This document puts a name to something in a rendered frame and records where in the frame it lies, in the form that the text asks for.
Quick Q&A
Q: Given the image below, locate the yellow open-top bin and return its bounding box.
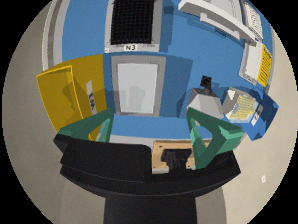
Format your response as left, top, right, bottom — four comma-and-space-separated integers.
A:
36, 54, 107, 133

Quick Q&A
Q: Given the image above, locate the blue bench mat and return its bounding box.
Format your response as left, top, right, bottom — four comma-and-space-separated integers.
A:
62, 0, 254, 139

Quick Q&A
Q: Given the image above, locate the white assay plate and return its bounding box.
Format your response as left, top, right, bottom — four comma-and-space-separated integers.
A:
245, 2, 263, 39

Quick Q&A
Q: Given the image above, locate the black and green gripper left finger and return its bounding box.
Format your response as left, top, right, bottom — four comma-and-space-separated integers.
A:
57, 107, 114, 142

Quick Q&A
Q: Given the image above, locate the white button box with green key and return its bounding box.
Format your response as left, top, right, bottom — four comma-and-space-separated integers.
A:
184, 76, 224, 119

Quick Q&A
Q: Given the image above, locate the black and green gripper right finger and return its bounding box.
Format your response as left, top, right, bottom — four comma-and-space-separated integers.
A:
186, 107, 244, 169

